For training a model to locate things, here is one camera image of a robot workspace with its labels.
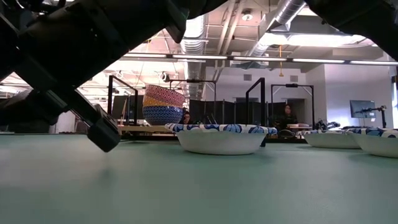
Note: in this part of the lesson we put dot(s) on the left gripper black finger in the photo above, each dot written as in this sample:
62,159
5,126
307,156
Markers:
105,115
104,137

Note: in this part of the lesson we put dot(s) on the bowl with red wavy outside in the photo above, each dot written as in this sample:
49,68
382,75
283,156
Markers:
164,95

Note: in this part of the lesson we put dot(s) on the blue white patterned paper bowl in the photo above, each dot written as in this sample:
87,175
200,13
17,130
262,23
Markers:
329,140
379,146
219,143

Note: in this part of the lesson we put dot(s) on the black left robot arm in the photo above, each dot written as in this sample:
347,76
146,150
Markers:
77,40

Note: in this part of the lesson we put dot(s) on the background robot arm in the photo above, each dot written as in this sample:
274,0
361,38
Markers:
329,124

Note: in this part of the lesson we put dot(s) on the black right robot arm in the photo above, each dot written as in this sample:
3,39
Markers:
367,15

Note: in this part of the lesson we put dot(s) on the person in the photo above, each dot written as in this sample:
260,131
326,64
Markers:
186,118
287,118

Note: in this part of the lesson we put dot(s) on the green table mat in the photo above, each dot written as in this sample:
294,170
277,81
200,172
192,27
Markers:
199,186

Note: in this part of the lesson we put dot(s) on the black partition panels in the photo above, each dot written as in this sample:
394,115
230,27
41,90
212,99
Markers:
230,113

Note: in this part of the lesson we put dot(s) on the long ceiling light strip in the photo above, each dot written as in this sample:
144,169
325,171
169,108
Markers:
261,58

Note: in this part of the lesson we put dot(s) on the round ceiling lamp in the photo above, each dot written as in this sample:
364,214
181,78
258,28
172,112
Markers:
247,16

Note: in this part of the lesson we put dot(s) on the black background rig frame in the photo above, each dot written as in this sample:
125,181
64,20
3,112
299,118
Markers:
292,85
192,81

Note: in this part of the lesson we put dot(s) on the silver air duct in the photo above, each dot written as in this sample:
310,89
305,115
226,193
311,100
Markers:
194,43
289,9

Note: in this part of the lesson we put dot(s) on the dark wall monitor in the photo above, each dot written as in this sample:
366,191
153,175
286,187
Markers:
362,108

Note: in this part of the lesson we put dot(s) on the black camera boom stand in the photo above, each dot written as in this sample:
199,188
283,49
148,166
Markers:
383,118

